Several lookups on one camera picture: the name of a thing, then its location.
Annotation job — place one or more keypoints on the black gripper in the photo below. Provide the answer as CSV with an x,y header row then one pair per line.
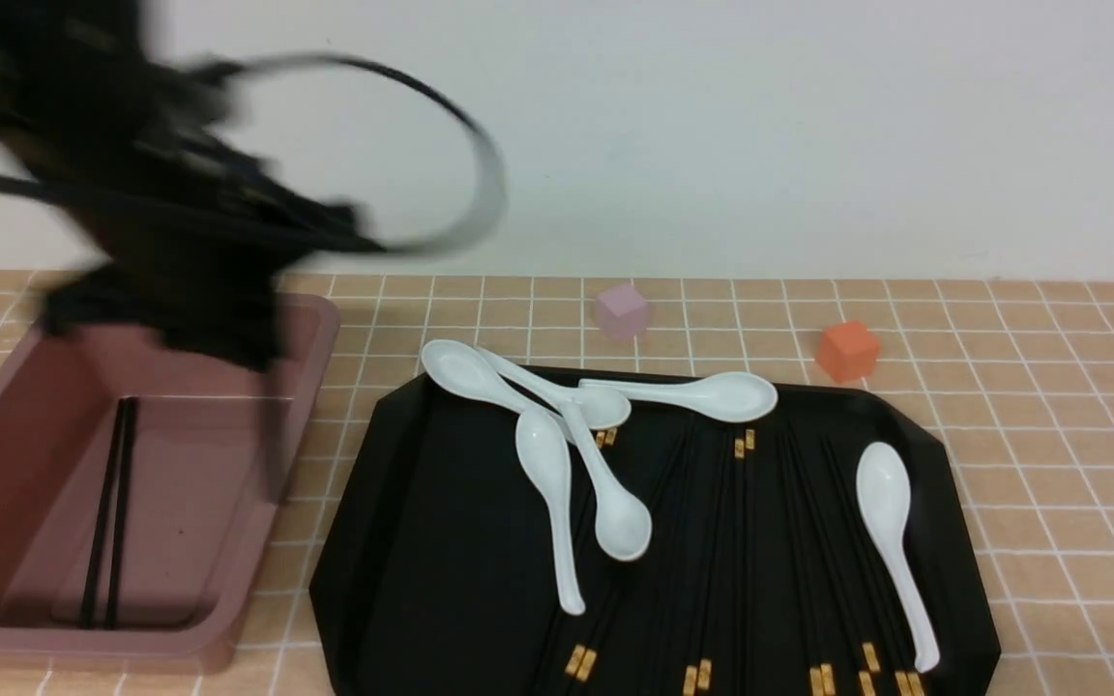
x,y
200,292

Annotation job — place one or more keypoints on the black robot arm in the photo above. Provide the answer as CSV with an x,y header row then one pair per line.
x,y
100,127

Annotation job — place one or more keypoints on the pink plastic bin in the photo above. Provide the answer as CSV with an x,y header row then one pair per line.
x,y
198,524

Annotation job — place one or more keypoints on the black chopstick in bin right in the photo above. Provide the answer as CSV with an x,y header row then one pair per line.
x,y
119,533

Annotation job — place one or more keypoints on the black chopstick in bin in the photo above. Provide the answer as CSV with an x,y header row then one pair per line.
x,y
88,604
119,533

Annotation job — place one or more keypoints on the white ceramic spoon top left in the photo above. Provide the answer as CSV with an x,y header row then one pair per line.
x,y
471,372

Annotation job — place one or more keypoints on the white ceramic spoon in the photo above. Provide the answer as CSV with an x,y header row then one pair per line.
x,y
734,397
471,372
545,459
884,496

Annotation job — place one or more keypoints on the black chopstick in bin left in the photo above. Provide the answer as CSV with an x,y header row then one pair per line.
x,y
88,604

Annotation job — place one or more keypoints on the white ceramic spoon centre left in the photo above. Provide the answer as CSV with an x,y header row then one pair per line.
x,y
545,459

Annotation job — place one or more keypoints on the black octagonal tray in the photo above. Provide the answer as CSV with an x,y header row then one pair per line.
x,y
437,574

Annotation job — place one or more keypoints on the lilac cube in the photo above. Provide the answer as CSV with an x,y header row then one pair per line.
x,y
622,313

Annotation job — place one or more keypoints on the white ceramic spoon crossing long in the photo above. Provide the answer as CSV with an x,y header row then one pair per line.
x,y
623,525

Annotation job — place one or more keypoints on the white ceramic spoon top right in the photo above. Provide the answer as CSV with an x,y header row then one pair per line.
x,y
734,397

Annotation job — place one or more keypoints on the orange cube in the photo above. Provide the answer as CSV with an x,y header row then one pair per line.
x,y
848,352

